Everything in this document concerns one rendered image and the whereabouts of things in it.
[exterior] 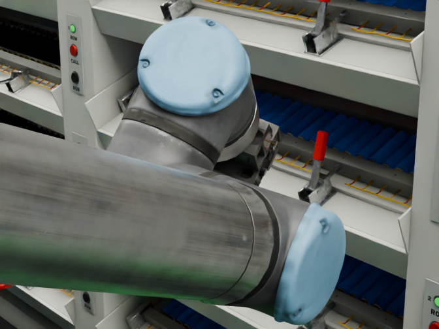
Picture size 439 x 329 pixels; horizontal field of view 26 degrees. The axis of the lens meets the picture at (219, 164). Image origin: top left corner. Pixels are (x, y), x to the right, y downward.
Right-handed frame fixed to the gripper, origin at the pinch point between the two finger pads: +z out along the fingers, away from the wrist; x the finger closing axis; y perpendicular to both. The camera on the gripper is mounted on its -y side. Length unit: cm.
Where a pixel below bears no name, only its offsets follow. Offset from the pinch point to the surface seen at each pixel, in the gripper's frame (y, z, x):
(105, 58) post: -28.2, 23.4, 13.2
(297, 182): 8.4, 8.0, 3.3
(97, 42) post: -29.6, 21.0, 14.3
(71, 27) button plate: -34.7, 21.5, 15.3
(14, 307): -43, 79, -28
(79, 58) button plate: -32.2, 23.8, 11.8
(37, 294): -35, 63, -23
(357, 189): 15.9, 4.4, 4.5
